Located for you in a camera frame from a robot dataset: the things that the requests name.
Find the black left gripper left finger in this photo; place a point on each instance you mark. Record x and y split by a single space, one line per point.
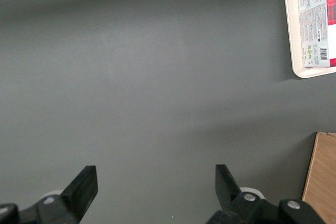
78 195

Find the beige plastic tray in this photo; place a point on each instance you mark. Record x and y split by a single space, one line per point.
291 24

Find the wooden drawer cabinet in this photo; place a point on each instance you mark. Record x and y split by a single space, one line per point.
323 176

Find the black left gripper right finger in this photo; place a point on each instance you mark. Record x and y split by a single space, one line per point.
228 195

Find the red tartan biscuit box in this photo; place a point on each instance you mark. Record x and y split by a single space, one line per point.
315 11

